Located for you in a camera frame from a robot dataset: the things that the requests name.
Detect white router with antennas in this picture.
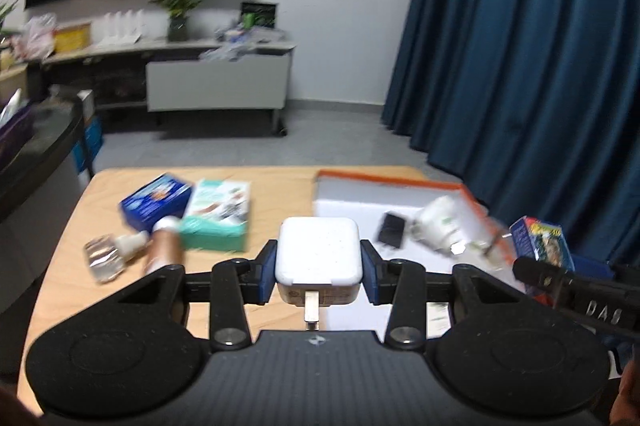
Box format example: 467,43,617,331
92,8,147,45

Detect leafy green potted plant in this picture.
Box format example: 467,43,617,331
0,0,22,33

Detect white and blue carton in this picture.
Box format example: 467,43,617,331
75,90,104,180

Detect clear plastic bags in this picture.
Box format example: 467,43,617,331
200,43,262,63

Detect pile of small boxes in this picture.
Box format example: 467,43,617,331
217,23,292,48

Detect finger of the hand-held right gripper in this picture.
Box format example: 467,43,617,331
513,256,576,308
570,253,640,283

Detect black wall charger plug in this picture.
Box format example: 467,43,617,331
376,212,409,250

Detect purple patterned tin basket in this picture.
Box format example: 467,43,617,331
0,103,37,168

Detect black top ribbed counter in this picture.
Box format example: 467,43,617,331
0,98,97,376

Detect green bandage box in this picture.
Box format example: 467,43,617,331
179,178,251,253

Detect brown cosmetic tube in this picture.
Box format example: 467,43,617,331
142,216,187,278

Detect low media console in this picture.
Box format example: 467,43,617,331
42,33,297,138

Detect black and green box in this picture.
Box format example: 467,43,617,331
240,1,279,30

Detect orange and white box tray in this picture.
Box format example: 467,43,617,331
312,169,523,340

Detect blue curtain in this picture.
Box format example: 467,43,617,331
382,0,640,268

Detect potted plant in glass vase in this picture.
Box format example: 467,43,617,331
150,0,221,43

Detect white plastic bag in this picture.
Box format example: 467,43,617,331
22,13,59,58

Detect colourful playing card box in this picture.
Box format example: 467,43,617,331
509,216,576,297

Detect white cube power adapter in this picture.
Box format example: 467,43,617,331
274,217,362,325

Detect white vaporizer with glass bottle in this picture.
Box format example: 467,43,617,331
412,195,502,268

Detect blue tin box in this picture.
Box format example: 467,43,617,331
118,172,195,231

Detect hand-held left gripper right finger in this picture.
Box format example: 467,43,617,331
359,239,531,353

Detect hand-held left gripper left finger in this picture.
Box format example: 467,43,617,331
115,238,279,353

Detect glass refill bottle white cap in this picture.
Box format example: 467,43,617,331
84,231,151,285

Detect yellow tin box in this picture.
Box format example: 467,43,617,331
52,22,94,53

